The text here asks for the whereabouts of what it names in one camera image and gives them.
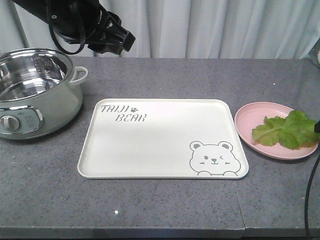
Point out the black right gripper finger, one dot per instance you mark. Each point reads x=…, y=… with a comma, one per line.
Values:
x=317, y=127

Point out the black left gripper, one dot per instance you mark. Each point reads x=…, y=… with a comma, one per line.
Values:
x=104, y=31

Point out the green lettuce leaf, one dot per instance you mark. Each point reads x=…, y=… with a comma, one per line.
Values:
x=292, y=132

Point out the pink round plate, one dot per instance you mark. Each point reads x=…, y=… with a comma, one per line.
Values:
x=252, y=115

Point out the cream bear print tray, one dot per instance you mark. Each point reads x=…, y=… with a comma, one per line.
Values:
x=162, y=139

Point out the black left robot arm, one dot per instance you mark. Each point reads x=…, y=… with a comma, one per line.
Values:
x=83, y=22

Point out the white pleated curtain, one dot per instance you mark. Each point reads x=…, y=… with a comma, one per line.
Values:
x=219, y=29

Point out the pale green electric cooking pot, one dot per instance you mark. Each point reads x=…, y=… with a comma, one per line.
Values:
x=40, y=92

